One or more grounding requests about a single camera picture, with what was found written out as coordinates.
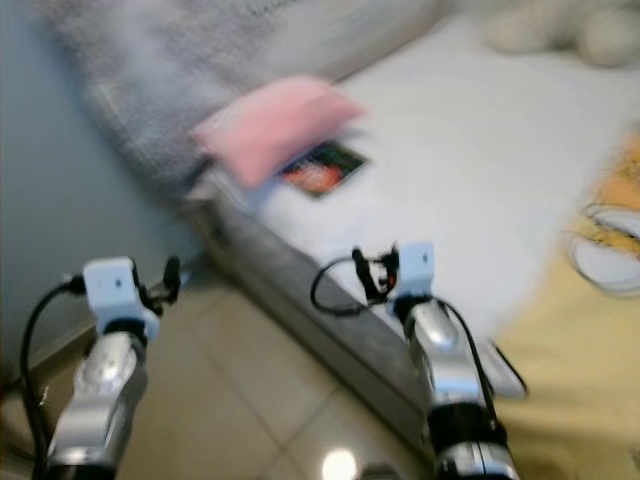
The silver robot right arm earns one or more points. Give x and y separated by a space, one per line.
450 370

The pink pillow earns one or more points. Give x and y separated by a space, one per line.
275 125

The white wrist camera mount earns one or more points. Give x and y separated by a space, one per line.
416 268
115 292

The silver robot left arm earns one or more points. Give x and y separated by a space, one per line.
100 400

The yellow cartoon print blanket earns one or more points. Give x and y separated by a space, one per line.
580 350

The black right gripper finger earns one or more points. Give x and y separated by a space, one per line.
361 273

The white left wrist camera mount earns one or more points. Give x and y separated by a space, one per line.
115 292

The beige plush toy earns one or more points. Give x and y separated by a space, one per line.
560 30

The white quilted mattress cover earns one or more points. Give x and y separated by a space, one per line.
470 150

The dark book with red print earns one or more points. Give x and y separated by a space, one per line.
325 170

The grey bed base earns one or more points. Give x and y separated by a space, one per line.
320 320

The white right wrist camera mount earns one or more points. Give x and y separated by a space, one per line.
416 268

